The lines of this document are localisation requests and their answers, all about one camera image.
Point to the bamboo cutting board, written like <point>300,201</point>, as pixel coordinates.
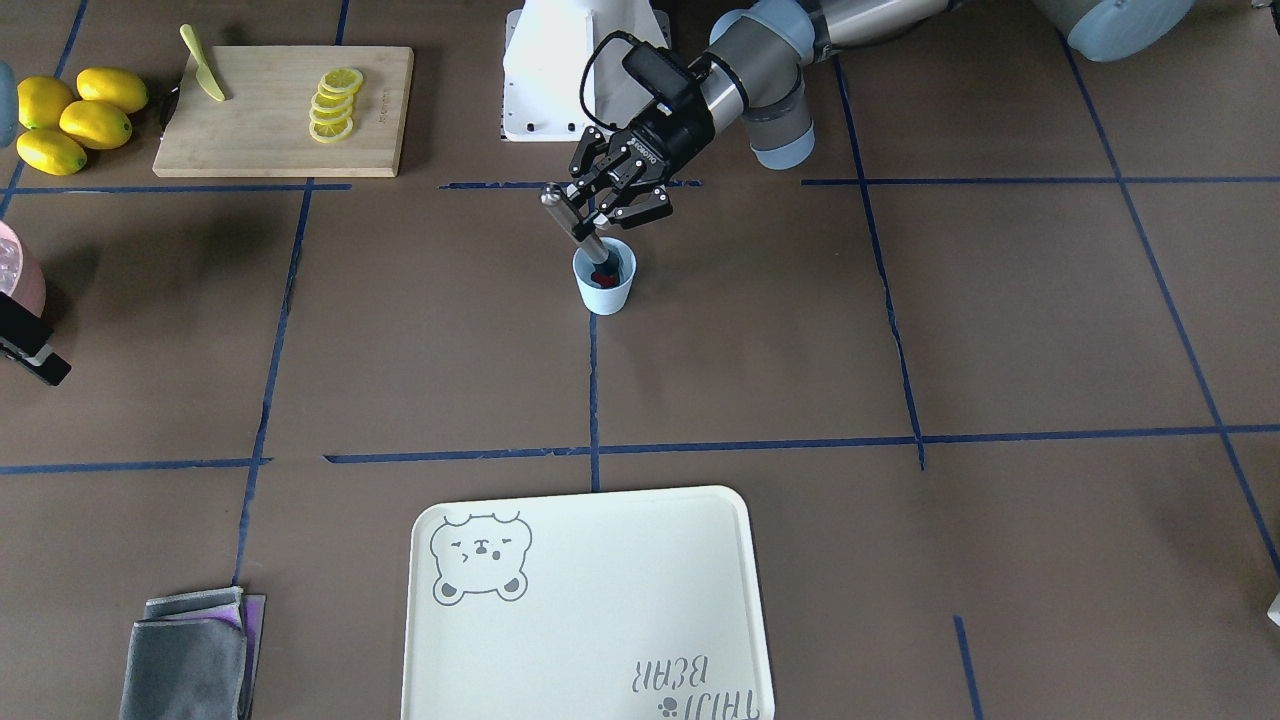
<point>261,128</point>

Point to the light blue plastic cup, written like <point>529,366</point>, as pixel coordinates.
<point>596,298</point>

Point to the lemon slice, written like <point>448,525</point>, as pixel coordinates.
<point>330,116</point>
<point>341,81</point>
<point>331,132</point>
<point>331,103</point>

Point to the steel muddler black tip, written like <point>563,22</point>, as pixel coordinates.
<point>578,228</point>

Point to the purple folded cloth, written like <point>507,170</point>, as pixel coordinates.
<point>249,618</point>

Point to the whole yellow lemon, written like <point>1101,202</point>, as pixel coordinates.
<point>115,86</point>
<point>51,151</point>
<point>41,101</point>
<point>96,125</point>

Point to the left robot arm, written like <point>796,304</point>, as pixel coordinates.
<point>752,72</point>

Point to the yellow-green plastic knife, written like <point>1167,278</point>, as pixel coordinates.
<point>204,74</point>

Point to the grey folded cloth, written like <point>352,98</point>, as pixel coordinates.
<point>188,657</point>

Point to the cream bear serving tray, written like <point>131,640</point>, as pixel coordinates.
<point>615,605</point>

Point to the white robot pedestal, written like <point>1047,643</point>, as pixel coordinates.
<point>557,82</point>

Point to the red strawberry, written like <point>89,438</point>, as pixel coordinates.
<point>605,280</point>

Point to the pink bowl with ice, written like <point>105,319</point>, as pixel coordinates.
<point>22,277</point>

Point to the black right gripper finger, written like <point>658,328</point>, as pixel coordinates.
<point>26,340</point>

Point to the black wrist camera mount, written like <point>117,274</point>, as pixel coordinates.
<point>661,73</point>

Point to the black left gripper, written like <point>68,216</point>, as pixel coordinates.
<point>676,128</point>

